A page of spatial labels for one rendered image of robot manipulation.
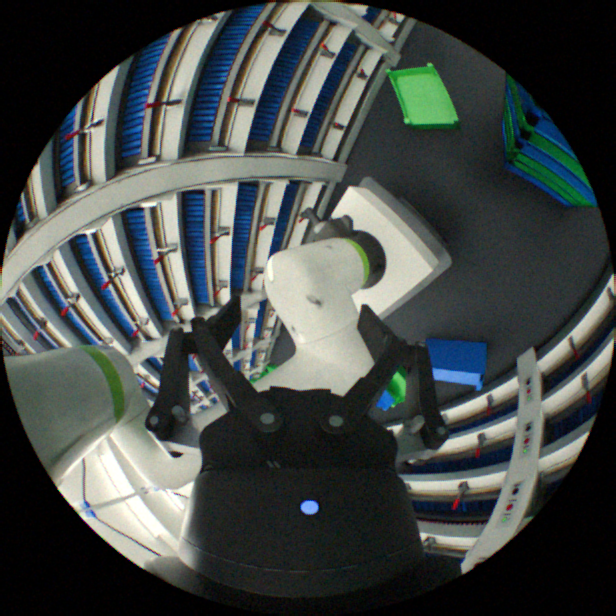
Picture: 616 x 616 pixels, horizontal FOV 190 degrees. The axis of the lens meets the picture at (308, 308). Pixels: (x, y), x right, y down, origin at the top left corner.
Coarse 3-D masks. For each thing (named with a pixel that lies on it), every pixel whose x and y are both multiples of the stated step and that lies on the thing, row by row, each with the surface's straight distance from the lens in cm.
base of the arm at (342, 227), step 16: (320, 224) 50; (336, 224) 47; (352, 224) 49; (320, 240) 49; (352, 240) 43; (368, 240) 45; (368, 256) 42; (384, 256) 46; (384, 272) 47; (368, 288) 49
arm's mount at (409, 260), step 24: (360, 192) 50; (336, 216) 52; (360, 216) 48; (384, 216) 46; (384, 240) 46; (408, 240) 44; (408, 264) 45; (432, 264) 46; (384, 288) 49; (408, 288) 46
